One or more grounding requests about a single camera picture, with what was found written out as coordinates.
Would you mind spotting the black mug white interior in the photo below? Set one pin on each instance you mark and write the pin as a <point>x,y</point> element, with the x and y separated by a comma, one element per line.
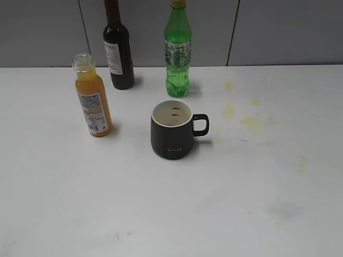
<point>174,127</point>

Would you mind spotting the orange juice bottle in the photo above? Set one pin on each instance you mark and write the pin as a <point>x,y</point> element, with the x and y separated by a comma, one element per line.
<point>92,95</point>

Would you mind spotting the green soda bottle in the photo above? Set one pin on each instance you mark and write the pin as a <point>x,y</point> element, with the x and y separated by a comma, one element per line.
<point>177,36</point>

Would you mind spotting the dark red wine bottle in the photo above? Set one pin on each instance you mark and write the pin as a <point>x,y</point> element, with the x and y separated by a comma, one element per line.
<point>117,47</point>

